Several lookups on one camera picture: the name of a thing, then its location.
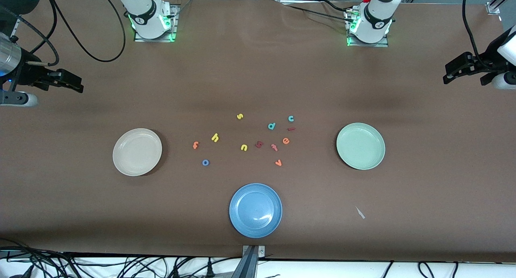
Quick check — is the beige round plate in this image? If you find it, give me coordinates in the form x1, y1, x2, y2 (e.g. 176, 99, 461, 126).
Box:
112, 128, 162, 177

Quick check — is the green round plate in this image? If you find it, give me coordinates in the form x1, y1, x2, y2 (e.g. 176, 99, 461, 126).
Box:
336, 122, 386, 170

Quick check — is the brown table mat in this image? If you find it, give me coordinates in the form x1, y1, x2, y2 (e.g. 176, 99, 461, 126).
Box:
0, 0, 516, 263

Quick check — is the blue round plate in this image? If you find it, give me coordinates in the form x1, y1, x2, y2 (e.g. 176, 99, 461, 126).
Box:
229, 183, 283, 238

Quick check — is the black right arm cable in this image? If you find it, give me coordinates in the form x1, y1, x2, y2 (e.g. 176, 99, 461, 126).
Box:
0, 0, 126, 65

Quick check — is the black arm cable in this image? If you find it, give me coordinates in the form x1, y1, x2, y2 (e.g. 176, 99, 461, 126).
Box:
462, 0, 490, 65
0, 0, 126, 65

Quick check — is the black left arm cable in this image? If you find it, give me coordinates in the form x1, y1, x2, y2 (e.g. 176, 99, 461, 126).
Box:
462, 0, 490, 65

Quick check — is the aluminium frame profile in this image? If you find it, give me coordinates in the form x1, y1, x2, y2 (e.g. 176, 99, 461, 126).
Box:
486, 0, 516, 15

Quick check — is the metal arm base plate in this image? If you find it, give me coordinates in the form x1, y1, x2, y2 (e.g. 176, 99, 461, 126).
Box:
134, 4, 179, 43
346, 10, 390, 48

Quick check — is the black base power cable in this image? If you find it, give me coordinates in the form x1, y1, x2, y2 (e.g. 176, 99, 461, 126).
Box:
318, 0, 353, 14
281, 3, 355, 23

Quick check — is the grey metal camera mount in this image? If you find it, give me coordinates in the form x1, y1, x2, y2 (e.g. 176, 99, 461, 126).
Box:
242, 245, 266, 278

